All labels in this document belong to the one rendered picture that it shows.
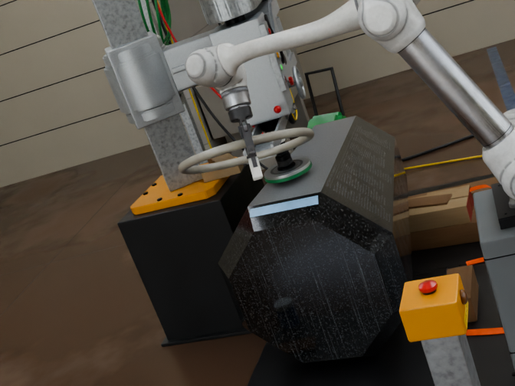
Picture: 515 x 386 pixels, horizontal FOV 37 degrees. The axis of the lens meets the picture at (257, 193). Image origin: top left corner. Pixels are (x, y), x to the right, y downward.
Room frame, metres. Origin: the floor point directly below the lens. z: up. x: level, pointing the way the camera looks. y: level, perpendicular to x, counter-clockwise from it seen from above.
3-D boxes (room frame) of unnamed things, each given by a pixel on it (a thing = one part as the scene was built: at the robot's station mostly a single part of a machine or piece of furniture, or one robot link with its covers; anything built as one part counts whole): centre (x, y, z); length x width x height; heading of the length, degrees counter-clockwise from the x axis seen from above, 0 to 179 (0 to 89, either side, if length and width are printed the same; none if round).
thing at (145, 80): (3.97, 0.14, 1.36); 0.74 x 0.34 x 0.25; 84
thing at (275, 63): (3.19, -0.25, 1.37); 0.08 x 0.03 x 0.28; 167
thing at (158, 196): (3.99, 0.34, 0.76); 0.49 x 0.49 x 0.05; 67
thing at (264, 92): (3.36, -0.18, 1.32); 0.36 x 0.22 x 0.45; 167
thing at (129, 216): (3.99, 0.34, 0.37); 0.66 x 0.66 x 0.74; 67
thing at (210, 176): (3.85, 0.13, 0.81); 0.20 x 0.10 x 0.05; 75
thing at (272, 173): (3.28, -0.16, 0.87); 0.21 x 0.21 x 0.01
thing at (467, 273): (3.12, -0.71, 0.07); 0.30 x 0.12 x 0.12; 157
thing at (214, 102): (6.80, -0.31, 0.43); 1.30 x 0.62 x 0.86; 162
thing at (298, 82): (3.37, -0.30, 1.19); 0.15 x 0.10 x 0.15; 167
